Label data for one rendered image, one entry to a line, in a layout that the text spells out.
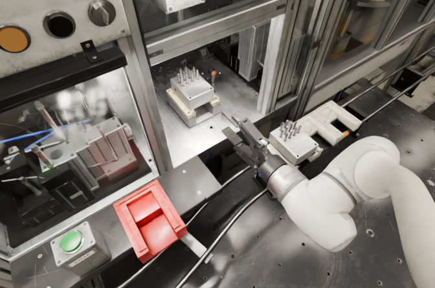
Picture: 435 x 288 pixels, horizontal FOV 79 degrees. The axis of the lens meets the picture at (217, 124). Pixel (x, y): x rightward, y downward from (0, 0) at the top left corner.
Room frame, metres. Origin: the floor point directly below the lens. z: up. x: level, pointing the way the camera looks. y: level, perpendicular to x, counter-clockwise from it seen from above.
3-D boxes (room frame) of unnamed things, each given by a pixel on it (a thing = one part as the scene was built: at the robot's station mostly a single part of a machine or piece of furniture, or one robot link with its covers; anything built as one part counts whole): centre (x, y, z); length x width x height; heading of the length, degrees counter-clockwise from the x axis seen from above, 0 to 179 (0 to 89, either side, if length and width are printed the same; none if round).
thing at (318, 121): (0.59, -0.34, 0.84); 0.36 x 0.14 x 0.10; 125
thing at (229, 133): (0.50, -0.04, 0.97); 0.07 x 0.03 x 0.01; 35
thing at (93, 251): (0.18, 0.31, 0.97); 0.08 x 0.08 x 0.12; 35
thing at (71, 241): (0.17, 0.31, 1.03); 0.04 x 0.04 x 0.02
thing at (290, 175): (0.32, -0.17, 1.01); 0.09 x 0.06 x 0.09; 125
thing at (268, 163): (0.38, -0.13, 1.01); 0.09 x 0.07 x 0.08; 35
